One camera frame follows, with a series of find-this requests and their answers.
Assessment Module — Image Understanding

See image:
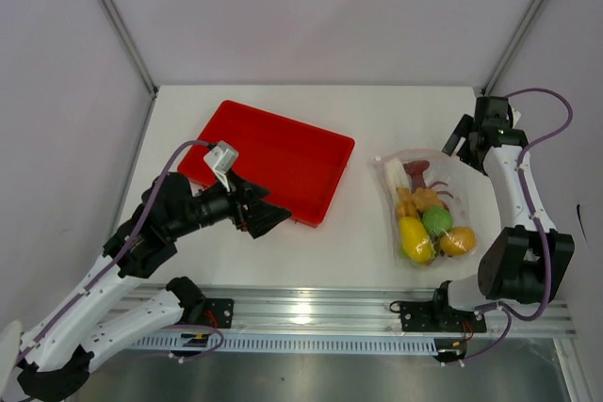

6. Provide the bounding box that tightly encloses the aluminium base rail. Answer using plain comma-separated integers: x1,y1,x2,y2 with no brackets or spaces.
63,284,579,338

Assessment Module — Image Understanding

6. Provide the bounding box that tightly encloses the aluminium frame post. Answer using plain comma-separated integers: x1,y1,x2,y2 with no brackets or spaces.
478,0,550,95
97,0,158,98

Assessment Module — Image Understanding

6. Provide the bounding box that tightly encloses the right aluminium frame post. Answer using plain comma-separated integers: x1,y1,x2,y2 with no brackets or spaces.
478,0,550,95

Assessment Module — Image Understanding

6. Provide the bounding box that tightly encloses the green custard apple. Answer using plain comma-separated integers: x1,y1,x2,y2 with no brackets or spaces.
421,206,454,236

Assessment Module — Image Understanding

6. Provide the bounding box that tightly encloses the white slotted cable duct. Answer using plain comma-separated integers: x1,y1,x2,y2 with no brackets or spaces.
130,332,438,357

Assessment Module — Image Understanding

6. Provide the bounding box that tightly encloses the left aluminium frame post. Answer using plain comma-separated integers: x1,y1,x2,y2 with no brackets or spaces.
97,0,158,98

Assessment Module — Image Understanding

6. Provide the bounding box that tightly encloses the green white leek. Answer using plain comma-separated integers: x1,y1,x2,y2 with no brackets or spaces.
383,158,410,200

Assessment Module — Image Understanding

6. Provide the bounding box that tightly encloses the clear zip top bag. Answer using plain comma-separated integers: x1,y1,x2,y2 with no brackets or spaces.
373,149,479,268

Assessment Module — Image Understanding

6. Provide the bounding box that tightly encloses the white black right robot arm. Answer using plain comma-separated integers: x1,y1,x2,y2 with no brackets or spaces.
430,95,575,330

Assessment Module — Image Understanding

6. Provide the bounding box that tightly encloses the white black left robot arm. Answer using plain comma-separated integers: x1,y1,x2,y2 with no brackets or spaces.
16,171,291,401

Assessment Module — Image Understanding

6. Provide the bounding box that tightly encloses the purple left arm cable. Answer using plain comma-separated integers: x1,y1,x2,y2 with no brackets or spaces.
13,139,226,370

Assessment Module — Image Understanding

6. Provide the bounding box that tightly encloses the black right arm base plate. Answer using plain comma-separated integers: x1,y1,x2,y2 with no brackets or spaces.
389,300,487,333

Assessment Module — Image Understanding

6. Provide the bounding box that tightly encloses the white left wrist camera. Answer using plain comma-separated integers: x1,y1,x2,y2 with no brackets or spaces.
204,140,239,192

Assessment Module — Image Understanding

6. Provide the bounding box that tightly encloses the yellow ginger root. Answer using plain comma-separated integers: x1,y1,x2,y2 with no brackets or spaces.
396,187,447,218

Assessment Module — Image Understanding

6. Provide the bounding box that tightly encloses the red plastic tray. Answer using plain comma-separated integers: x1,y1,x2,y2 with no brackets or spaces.
199,100,355,228

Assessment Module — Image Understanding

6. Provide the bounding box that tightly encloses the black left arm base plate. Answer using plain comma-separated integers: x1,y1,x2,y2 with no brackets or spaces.
187,298,235,330

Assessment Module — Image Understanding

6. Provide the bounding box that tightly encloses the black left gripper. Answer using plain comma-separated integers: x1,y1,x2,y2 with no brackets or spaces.
169,168,292,239

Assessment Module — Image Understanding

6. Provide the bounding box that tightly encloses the yellow lemon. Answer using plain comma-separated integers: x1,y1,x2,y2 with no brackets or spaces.
399,217,435,265

